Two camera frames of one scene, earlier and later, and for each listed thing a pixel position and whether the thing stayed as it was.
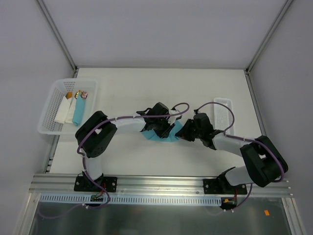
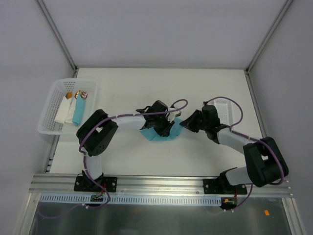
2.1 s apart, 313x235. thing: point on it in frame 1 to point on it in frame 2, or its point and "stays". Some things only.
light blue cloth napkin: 151,134 stays
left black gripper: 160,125 stays
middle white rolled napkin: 70,116 stays
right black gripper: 189,130 to 196,120
